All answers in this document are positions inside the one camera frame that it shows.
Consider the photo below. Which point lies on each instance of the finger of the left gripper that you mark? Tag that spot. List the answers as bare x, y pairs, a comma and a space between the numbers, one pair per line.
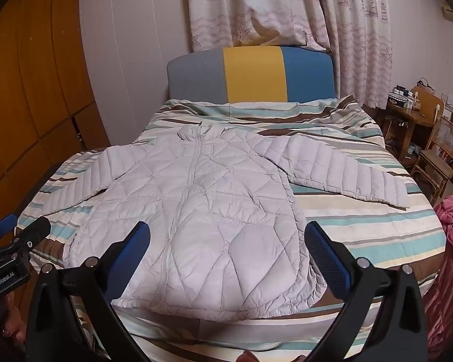
30, 237
8, 223

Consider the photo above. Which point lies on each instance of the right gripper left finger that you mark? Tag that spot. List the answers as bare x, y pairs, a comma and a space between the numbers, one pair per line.
53, 329

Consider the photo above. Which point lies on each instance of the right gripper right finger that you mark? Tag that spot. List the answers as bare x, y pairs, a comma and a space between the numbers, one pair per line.
399, 332

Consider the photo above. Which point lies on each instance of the white quilted puffer jacket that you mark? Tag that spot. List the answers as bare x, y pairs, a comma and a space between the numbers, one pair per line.
227, 237

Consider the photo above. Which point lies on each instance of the person's left hand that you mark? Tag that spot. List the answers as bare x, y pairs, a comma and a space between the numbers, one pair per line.
13, 327

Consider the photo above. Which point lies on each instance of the person's right hand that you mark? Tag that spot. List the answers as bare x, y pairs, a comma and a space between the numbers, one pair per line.
248, 356

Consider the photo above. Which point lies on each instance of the pink blanket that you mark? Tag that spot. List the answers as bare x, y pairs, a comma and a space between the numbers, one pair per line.
438, 300

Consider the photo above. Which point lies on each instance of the wooden wardrobe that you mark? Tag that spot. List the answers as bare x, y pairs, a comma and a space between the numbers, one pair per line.
47, 108

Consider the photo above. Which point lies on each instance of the wooden cane chair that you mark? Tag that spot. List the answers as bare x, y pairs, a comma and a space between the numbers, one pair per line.
435, 163

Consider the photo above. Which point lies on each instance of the striped bed cover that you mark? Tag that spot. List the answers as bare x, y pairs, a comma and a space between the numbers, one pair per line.
387, 236

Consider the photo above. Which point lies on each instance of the wooden side table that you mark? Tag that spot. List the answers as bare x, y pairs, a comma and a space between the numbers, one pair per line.
408, 120

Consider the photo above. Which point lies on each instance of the grey yellow blue headboard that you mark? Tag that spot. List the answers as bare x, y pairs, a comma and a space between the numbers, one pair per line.
249, 74

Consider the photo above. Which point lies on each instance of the ship print curtain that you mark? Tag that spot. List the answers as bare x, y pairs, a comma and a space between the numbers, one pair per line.
356, 33

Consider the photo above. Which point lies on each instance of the wall air conditioner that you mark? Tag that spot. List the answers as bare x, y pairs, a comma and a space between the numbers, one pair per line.
447, 11

